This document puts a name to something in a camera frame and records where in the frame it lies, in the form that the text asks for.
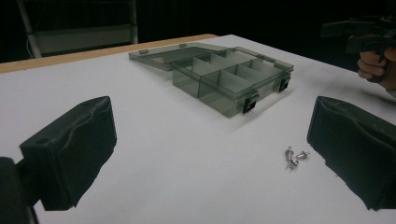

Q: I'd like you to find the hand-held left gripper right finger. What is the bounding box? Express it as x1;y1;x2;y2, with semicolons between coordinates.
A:
306;95;396;212

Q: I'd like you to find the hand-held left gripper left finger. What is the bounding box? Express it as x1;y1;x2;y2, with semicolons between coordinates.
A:
19;95;118;212

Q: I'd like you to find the grey transparent compartment box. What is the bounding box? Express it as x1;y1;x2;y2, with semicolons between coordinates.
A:
128;43;295;119

